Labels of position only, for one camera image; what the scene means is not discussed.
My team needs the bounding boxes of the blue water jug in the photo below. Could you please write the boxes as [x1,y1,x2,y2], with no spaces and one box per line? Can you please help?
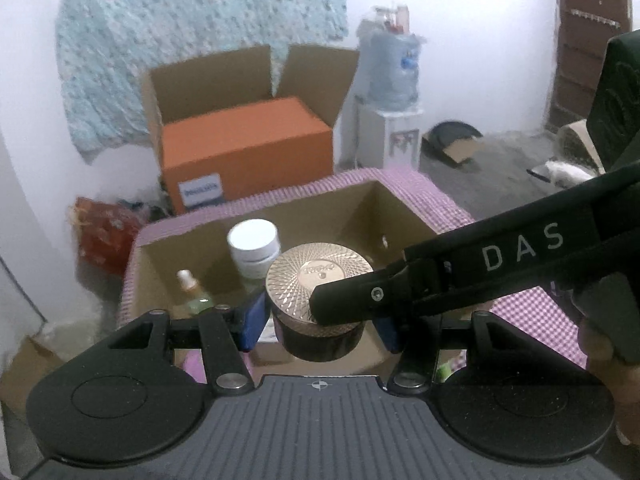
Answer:
[367,30,421,111]

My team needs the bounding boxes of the green dropper bottle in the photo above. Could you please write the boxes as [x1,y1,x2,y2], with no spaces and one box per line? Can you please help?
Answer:
[176,269,215,317]

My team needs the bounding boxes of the small items on jug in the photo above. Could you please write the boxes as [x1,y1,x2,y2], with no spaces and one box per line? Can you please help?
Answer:
[370,4,411,36]

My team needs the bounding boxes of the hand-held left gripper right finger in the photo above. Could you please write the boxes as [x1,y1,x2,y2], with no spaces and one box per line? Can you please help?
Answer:
[375,310,536,395]

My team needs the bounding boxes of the white fluffy cloth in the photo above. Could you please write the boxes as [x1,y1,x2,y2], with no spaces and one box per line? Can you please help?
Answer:
[542,160,596,186]

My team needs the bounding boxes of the brown wooden door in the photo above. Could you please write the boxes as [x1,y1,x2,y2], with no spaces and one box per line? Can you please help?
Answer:
[547,0,633,131]

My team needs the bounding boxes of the orange box with cardboard flaps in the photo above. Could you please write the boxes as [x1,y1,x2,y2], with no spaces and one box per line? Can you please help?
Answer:
[141,44,361,213]

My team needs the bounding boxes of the red patterned bag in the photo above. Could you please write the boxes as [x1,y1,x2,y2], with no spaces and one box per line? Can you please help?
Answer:
[75,197,146,276]

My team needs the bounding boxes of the person's right hand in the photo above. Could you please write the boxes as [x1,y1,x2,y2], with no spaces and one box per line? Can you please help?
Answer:
[575,305,640,446]

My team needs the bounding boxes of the blue floral wall cloth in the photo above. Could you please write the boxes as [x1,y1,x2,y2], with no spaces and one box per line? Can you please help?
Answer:
[55,0,349,153]

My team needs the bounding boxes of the brown cardboard box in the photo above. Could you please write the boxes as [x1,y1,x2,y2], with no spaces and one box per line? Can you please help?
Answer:
[117,180,441,376]

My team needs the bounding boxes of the brown cardboard scratcher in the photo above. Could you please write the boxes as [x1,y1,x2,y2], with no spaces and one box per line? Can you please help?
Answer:
[555,120,603,171]

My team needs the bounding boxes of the white water dispenser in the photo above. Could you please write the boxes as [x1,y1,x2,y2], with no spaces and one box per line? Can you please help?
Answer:
[355,95,423,171]

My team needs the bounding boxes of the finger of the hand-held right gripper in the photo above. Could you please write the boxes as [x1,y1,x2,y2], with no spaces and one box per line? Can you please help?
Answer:
[309,259,452,327]

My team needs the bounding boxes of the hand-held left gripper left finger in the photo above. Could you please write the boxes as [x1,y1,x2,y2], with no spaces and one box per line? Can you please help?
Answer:
[107,291,268,395]

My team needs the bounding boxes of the pink checkered tablecloth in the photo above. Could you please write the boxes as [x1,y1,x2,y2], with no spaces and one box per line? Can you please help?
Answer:
[117,167,588,396]

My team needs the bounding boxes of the brown cardboard sheet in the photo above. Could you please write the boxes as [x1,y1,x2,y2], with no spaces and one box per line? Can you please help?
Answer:
[0,335,66,411]

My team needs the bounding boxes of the flat cardboard piece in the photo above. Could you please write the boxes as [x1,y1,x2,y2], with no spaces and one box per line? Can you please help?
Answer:
[442,137,483,167]

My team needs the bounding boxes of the white plastic bottle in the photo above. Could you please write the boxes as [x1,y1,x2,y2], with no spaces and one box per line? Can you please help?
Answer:
[227,220,281,281]

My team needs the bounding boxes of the gold lid dark jar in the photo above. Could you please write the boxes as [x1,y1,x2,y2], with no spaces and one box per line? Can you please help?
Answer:
[265,244,376,362]

